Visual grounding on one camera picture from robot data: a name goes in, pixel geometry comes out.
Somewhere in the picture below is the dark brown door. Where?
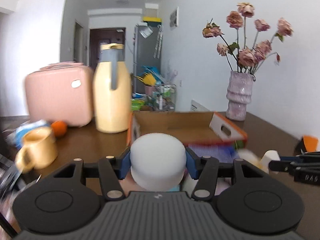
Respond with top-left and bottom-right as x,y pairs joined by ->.
89,28 -> 126,70

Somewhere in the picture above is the yellow white plush toy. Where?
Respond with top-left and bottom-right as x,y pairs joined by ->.
238,148 -> 280,173

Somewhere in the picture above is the yellow thermos jug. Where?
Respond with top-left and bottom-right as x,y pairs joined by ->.
93,44 -> 132,133

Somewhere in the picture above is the orange fruit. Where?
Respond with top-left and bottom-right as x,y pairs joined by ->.
51,121 -> 68,138

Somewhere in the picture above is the red cardboard tray box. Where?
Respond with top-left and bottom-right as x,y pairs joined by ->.
127,111 -> 247,148

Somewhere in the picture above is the orange black wedge object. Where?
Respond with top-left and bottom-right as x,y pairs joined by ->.
295,135 -> 319,154

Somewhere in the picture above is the white round sponge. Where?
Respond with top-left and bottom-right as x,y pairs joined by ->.
130,133 -> 187,191

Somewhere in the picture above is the grey refrigerator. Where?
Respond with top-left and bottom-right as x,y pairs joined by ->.
133,22 -> 162,93

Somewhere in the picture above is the blue ridged sponge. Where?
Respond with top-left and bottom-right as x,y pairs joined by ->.
189,145 -> 239,163

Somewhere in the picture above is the wire rack with bottles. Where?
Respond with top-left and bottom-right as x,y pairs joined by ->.
148,84 -> 177,112

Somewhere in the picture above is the purple textured vase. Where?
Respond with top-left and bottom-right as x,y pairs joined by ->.
226,71 -> 253,121

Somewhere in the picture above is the yellow ceramic mug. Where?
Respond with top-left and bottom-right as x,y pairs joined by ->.
15,127 -> 58,173

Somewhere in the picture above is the pink ribbed mini suitcase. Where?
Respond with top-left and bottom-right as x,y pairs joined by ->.
24,62 -> 93,127

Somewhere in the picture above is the dried pink roses bouquet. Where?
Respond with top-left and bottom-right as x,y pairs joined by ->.
202,2 -> 293,77

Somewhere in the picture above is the blue tissue pack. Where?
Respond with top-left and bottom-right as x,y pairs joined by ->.
12,119 -> 52,149

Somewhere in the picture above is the yellow box on fridge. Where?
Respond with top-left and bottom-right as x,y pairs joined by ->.
143,16 -> 162,23

